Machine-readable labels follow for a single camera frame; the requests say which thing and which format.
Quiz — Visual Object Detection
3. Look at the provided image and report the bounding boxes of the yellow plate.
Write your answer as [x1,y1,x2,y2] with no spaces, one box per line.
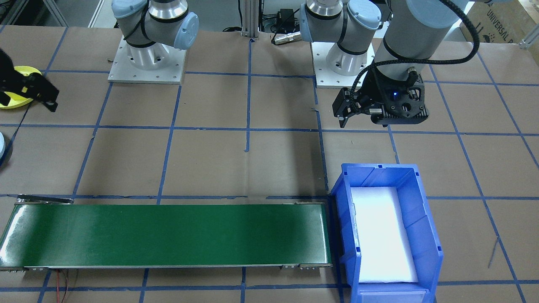
[0,65,44,110]

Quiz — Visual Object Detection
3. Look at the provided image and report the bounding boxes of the black power brick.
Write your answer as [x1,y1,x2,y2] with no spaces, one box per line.
[276,8,295,26]

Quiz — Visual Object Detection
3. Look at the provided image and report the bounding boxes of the brown cardboard box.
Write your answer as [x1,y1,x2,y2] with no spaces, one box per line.
[459,0,539,48]

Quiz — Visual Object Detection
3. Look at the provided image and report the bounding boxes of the white foam pad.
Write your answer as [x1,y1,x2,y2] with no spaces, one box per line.
[350,186,419,283]

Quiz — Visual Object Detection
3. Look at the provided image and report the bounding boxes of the blue plastic storage bin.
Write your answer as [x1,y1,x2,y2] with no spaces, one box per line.
[331,163,445,303]

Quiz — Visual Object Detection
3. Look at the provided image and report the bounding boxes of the green conveyor belt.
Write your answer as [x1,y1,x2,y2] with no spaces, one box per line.
[0,194,333,272]

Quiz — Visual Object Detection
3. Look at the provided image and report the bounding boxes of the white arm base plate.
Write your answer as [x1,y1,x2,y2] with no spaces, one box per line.
[108,36,187,85]
[311,42,377,89]

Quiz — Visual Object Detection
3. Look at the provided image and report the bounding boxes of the silver cable connector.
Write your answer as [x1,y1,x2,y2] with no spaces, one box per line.
[272,32,302,45]

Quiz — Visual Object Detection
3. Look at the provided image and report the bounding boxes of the black braided camera cable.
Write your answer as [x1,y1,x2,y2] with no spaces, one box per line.
[347,0,481,99]

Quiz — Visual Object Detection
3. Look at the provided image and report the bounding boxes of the red brown conveyor wires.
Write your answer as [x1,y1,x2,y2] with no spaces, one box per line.
[50,269,80,303]

